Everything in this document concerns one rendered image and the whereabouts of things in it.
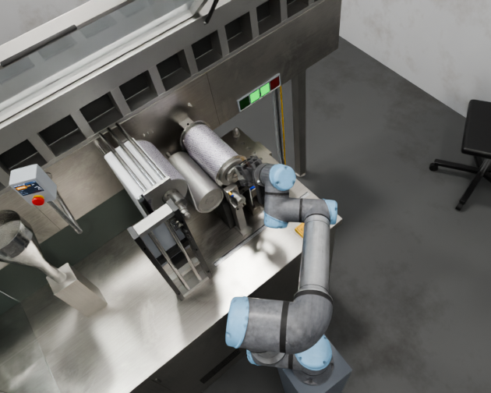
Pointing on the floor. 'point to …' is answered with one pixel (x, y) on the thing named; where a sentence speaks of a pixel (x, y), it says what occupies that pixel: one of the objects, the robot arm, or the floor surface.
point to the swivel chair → (482, 145)
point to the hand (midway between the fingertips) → (243, 176)
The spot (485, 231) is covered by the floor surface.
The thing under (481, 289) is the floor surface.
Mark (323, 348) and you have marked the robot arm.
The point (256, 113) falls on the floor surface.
